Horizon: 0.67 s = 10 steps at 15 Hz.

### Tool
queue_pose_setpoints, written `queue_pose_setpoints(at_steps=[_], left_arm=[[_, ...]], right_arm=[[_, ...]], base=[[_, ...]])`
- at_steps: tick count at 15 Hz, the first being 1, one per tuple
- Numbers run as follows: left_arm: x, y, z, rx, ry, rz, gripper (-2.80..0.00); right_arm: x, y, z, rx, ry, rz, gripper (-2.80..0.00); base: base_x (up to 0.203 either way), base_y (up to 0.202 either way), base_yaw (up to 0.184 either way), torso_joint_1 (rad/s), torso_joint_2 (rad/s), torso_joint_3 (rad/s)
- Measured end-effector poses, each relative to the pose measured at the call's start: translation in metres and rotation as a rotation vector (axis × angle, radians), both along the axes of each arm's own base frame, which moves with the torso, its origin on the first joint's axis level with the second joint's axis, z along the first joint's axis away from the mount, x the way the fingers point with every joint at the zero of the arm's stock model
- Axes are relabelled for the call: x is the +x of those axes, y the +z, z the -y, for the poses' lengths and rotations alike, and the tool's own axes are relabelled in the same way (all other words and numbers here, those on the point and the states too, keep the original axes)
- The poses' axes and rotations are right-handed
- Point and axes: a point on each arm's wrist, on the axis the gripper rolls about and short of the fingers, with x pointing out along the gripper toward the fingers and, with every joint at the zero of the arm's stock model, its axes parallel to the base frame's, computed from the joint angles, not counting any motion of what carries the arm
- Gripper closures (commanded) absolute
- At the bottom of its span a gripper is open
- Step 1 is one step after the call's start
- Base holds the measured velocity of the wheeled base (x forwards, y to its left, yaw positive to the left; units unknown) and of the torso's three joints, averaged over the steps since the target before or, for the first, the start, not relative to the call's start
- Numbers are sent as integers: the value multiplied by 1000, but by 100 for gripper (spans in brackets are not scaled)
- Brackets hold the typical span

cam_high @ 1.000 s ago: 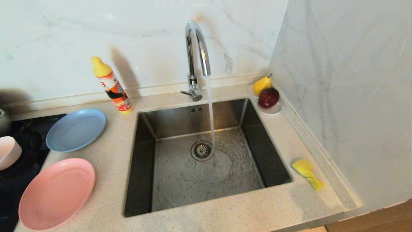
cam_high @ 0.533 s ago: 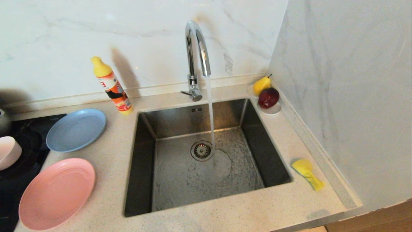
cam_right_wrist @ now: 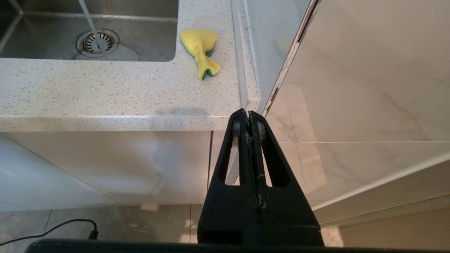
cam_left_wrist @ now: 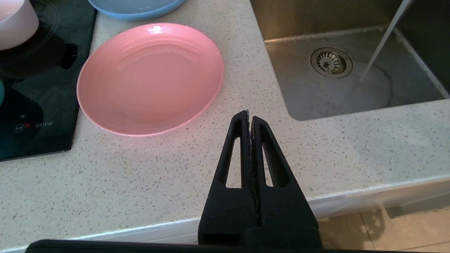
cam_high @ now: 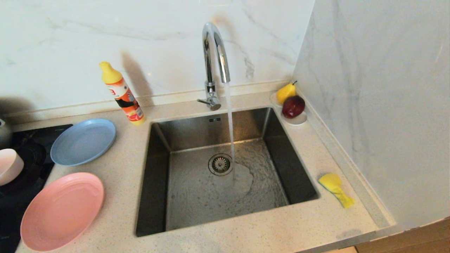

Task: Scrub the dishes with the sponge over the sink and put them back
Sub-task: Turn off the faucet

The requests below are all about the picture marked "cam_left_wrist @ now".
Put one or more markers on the teal bowl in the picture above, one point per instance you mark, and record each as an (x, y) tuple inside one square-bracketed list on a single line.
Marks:
[(1, 93)]

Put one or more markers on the running water stream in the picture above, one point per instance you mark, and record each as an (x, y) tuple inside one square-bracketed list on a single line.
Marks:
[(383, 38)]

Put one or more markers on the round metal drain strainer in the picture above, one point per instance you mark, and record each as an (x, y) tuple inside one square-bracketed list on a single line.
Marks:
[(330, 62)]

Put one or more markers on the stainless steel sink basin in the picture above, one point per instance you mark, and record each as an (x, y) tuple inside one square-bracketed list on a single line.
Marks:
[(351, 70)]

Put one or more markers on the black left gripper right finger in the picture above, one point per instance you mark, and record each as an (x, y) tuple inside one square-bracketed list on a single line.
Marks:
[(288, 214)]

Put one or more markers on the blue grey plate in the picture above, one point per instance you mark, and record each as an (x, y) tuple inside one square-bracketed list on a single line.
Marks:
[(137, 8)]

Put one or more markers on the black induction cooktop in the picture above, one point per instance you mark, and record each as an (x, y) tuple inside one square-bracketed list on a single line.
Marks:
[(42, 105)]

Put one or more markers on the pink plate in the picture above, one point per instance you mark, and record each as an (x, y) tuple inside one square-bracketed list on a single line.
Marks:
[(151, 77)]

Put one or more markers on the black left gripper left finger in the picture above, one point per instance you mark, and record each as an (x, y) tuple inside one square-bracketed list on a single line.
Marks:
[(228, 214)]

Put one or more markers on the pale pink bowl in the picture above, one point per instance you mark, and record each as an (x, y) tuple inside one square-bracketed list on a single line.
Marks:
[(15, 21)]

